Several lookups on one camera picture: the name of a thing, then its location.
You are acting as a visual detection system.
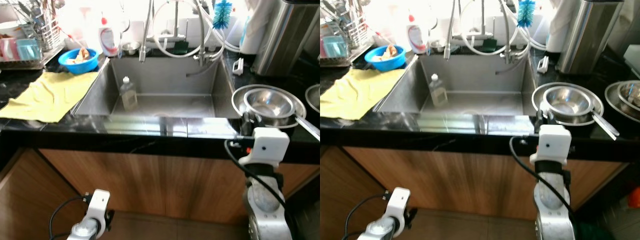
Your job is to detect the steel spoon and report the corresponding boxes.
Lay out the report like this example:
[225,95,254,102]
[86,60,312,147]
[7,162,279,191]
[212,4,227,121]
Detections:
[589,111,621,141]
[292,112,321,142]

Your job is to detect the clear bottle white cap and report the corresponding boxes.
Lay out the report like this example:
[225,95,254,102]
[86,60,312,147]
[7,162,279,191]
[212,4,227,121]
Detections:
[429,73,449,108]
[119,76,139,112]

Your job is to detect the grey gooseneck tap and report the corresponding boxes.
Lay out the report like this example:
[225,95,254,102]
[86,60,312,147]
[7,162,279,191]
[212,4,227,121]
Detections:
[192,0,223,67]
[500,0,531,65]

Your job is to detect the steel spring faucet spout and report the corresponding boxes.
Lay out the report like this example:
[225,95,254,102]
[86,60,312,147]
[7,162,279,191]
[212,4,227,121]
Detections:
[445,0,463,61]
[139,0,157,63]

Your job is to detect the brown food scraps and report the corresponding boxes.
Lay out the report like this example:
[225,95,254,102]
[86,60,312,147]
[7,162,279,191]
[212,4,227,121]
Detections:
[374,44,401,61]
[67,48,94,65]

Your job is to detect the white dish soap bottle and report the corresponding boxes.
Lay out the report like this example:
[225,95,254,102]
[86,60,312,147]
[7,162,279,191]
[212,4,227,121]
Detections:
[406,14,428,55]
[98,16,121,57]

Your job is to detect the steel faucet base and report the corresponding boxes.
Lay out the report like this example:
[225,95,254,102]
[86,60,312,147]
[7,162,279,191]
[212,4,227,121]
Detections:
[465,0,498,41]
[156,0,190,43]

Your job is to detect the white hose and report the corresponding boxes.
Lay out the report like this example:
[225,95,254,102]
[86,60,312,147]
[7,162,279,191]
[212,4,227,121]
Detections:
[151,0,241,58]
[457,0,548,57]

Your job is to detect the stainless steel sink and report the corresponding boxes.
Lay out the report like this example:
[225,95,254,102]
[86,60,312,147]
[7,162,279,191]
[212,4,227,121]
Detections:
[71,54,242,121]
[372,51,543,118]

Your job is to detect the stainless steel knife block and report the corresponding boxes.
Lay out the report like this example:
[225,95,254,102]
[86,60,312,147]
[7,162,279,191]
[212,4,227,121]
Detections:
[251,0,321,77]
[556,0,626,76]

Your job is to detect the white bowl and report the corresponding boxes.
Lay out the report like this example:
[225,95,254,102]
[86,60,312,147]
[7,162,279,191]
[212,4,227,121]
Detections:
[0,21,27,39]

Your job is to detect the wooden kitchen cabinet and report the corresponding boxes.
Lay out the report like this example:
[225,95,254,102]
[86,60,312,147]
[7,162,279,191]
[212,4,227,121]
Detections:
[0,145,321,240]
[320,144,640,240]

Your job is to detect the teal cup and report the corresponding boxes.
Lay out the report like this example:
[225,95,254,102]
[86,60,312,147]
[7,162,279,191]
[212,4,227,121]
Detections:
[16,39,42,62]
[326,36,351,58]

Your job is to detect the round steel plate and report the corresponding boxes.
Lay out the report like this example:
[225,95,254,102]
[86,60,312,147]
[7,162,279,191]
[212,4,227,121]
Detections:
[531,81,605,127]
[604,80,640,124]
[231,83,307,129]
[305,83,321,114]

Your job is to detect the blue bottle brush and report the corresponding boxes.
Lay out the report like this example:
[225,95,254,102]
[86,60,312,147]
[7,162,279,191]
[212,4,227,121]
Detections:
[212,0,234,30]
[516,0,537,28]

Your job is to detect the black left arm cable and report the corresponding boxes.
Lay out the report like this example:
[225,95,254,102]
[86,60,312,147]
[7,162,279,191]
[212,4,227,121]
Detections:
[48,195,91,240]
[345,192,391,240]

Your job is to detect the blue plastic bowl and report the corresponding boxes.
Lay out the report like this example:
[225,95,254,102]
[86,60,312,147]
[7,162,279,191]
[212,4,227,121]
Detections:
[364,45,407,71]
[57,47,100,76]

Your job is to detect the yellow cloth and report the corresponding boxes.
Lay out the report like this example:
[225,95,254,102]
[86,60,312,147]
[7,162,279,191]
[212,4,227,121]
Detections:
[0,70,100,124]
[320,67,407,121]

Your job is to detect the steel mixing bowl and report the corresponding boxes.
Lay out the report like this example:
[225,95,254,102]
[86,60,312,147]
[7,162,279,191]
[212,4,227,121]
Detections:
[542,86,593,118]
[243,88,296,120]
[616,81,640,113]

